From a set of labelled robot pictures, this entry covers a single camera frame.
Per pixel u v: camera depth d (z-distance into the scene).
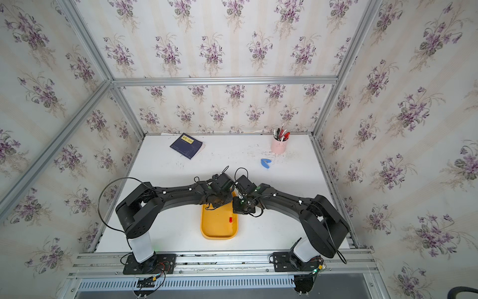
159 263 0.72
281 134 1.07
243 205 0.73
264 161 1.05
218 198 0.70
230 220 0.84
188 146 1.13
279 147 1.07
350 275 0.75
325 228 0.43
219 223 0.84
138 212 0.47
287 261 0.73
